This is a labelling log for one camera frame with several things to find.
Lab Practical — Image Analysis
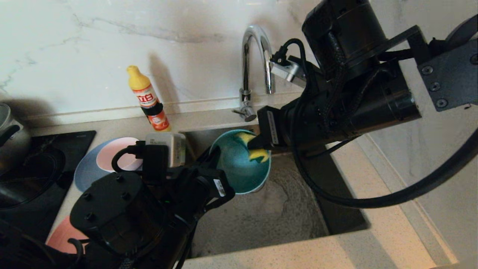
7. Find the teal bowl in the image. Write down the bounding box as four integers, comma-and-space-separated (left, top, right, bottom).
210, 129, 272, 195

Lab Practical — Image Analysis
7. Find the yellow green sponge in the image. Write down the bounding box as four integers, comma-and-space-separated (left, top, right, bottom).
238, 132, 270, 164

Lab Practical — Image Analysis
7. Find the chrome gooseneck faucet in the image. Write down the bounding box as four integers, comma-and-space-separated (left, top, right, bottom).
232, 25, 276, 122

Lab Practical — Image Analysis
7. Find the orange dish soap bottle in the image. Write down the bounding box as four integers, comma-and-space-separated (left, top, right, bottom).
127, 65, 171, 132

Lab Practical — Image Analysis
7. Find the stainless steel sink basin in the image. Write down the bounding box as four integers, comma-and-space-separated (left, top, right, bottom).
179, 120, 370, 259

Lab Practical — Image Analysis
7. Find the pale pink bowl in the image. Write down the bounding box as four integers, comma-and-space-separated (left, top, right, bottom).
96, 137, 141, 173

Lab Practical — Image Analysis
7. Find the blue grey plate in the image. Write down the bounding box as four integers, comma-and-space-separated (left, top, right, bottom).
74, 137, 143, 193

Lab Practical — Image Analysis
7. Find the black glass cooktop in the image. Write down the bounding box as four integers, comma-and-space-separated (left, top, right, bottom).
0, 130, 96, 247

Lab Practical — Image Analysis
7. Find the pink plate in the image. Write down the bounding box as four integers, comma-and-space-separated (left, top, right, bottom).
46, 215, 91, 255

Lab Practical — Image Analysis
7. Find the black frying pan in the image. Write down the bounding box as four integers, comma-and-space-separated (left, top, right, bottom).
0, 148, 67, 210

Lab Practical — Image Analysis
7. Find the stainless steel pot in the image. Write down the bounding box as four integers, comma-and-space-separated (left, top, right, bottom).
0, 103, 30, 161

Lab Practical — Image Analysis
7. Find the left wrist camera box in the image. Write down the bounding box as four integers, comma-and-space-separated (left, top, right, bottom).
145, 133, 186, 168

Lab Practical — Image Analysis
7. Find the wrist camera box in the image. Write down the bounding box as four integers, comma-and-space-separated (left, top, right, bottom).
145, 133, 186, 168
269, 56, 308, 89

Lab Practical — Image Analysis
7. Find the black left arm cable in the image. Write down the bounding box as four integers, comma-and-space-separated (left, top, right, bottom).
111, 141, 169, 182

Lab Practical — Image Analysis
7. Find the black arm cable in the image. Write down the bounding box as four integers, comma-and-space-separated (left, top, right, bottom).
274, 37, 478, 209
111, 141, 169, 182

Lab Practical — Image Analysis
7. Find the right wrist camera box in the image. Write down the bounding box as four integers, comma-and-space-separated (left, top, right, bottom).
269, 56, 308, 89

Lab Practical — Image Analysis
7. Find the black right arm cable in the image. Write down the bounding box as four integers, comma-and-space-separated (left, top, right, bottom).
274, 37, 478, 209

